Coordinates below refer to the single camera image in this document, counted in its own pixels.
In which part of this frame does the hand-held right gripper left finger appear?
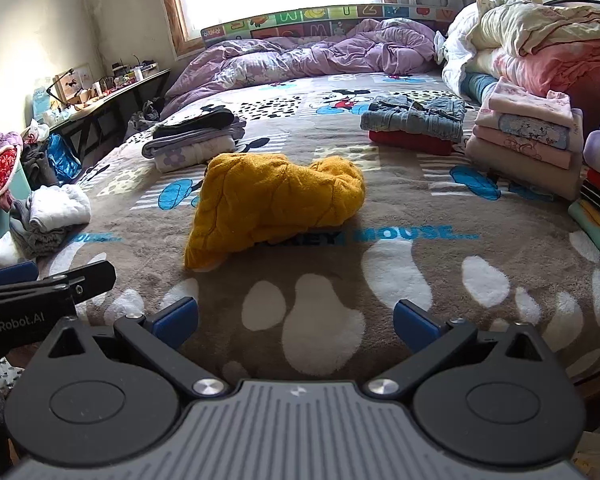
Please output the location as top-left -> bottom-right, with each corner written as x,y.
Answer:
41,296 -> 231,402

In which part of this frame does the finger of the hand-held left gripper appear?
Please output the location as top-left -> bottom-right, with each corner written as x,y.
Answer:
0,261 -> 40,290
39,260 -> 117,307

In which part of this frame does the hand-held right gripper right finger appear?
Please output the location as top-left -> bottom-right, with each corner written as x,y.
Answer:
362,299 -> 552,402

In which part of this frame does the yellow knit sweater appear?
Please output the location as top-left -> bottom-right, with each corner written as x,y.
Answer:
182,152 -> 367,272

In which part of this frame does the person's dotted clothing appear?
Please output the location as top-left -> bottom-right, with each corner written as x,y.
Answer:
0,357 -> 26,397

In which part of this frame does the white padded garment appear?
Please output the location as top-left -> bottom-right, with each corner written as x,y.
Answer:
27,184 -> 92,233

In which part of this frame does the brown cartoon printed blanket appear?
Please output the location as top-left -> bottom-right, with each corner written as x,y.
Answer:
35,67 -> 600,386

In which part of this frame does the dark grey cloth heap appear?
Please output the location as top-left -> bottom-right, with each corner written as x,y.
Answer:
20,137 -> 56,188

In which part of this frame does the blue plastic bag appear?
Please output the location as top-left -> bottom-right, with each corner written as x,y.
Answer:
47,132 -> 83,186

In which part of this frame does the grey folded garment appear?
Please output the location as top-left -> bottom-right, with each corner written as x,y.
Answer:
142,120 -> 247,158

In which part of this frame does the black desk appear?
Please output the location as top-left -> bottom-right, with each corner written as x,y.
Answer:
50,67 -> 172,146

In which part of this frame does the red folded garment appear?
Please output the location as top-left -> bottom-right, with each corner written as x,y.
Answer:
369,130 -> 453,157

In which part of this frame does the beige folded garment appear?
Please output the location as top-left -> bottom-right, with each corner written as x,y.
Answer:
464,136 -> 583,202

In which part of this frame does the black folded garment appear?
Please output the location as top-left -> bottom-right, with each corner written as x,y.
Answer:
152,108 -> 236,138

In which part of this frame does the group of small desk items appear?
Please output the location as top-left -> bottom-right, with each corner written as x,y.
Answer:
32,57 -> 161,126

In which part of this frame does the mint green folded garment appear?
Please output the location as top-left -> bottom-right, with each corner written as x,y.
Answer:
567,200 -> 600,262

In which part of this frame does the pink garment with cartoon print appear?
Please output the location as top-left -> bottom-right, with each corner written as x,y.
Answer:
472,127 -> 573,170

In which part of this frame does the folded denim garment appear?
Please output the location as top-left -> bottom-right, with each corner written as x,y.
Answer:
360,95 -> 467,142

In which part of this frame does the white garment with blue print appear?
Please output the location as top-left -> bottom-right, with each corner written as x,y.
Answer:
475,110 -> 585,153

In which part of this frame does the pink folded garment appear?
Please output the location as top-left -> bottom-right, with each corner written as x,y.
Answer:
487,76 -> 573,128

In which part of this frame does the white quilt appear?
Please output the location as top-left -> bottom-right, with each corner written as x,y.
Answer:
432,2 -> 486,96

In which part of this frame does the purple duvet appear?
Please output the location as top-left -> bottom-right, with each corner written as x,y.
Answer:
160,19 -> 443,118

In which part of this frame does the pink floral quilt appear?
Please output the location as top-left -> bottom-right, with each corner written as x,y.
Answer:
495,40 -> 600,111

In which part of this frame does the cream fleece blanket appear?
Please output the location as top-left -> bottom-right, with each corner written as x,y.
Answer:
467,0 -> 600,58

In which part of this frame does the colourful alphabet headboard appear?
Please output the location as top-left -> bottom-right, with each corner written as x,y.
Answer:
200,2 -> 461,43

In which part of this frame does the dark curved bed headboard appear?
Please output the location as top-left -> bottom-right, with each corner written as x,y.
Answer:
545,0 -> 600,36

